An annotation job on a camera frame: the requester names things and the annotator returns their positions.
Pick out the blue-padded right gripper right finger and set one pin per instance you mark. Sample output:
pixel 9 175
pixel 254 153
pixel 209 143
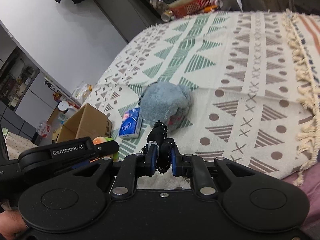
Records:
pixel 195 169

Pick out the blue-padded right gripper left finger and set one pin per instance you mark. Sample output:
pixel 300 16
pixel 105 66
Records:
pixel 131 168

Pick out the black lace cloth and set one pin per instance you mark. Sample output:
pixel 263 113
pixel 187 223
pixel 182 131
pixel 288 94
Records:
pixel 160 144

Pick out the person's hand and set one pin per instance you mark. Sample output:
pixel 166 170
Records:
pixel 11 224

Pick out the blue tissue packet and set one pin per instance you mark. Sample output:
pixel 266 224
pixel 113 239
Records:
pixel 131 124

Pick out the brown cardboard box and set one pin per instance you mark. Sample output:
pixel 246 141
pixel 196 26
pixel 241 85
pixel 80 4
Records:
pixel 86 122

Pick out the grey-blue plush toy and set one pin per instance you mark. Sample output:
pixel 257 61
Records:
pixel 165 102

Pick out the yellow printed plastic bag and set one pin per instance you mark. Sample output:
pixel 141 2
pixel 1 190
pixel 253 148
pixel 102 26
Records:
pixel 82 91

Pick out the white round jar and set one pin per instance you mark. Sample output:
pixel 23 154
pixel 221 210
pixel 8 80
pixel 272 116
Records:
pixel 63 107

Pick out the patterned cream green blanket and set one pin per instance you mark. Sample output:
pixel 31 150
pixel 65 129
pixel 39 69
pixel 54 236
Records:
pixel 254 91

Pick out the dotted beige fabric box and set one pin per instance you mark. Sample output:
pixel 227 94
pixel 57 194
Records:
pixel 16 145

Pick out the orange plastic basket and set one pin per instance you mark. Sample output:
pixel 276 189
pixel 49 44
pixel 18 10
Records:
pixel 190 8

